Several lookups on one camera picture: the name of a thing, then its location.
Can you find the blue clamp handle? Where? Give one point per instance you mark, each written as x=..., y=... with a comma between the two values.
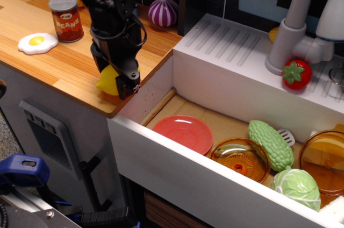
x=24, y=171

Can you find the green toy cabbage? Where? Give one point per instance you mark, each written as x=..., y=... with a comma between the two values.
x=298, y=185

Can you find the toy fried egg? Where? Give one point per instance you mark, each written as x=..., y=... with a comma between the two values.
x=37, y=43

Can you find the yellow toy behind faucet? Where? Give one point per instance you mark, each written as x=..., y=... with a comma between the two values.
x=273, y=33

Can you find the white toy spatula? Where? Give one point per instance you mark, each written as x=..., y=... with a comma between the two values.
x=287, y=136

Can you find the grey toy oven door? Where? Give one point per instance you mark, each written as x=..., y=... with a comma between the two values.
x=53, y=138

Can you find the purple striped toy onion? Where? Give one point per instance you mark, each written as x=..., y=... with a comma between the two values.
x=163, y=13

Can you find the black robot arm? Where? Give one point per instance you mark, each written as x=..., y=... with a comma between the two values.
x=112, y=15

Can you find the white bottle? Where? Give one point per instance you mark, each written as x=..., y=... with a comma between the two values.
x=330, y=25

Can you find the amber glass pot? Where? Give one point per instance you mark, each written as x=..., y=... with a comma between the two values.
x=322, y=157

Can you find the green toy bitter gourd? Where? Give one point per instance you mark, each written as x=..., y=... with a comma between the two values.
x=277, y=149

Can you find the amber glass lid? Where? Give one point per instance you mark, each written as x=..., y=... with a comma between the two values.
x=242, y=156

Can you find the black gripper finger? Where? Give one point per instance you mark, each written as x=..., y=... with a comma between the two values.
x=101, y=56
x=127, y=87

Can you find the yellow toy lemon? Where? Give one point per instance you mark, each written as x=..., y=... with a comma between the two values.
x=107, y=81

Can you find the red toy tomato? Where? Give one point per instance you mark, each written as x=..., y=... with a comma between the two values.
x=296, y=74

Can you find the toy beans can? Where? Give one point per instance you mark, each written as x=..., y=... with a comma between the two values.
x=66, y=19

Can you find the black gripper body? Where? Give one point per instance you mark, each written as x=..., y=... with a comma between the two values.
x=123, y=47

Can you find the grey toy faucet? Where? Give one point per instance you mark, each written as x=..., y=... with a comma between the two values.
x=291, y=41

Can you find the white toy sink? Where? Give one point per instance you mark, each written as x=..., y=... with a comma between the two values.
x=217, y=74

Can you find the black oven handle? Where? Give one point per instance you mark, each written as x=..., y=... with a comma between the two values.
x=86, y=169

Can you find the metal ring utensil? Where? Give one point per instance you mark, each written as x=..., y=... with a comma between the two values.
x=336, y=75

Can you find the red plastic plate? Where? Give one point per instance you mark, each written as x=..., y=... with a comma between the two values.
x=187, y=131

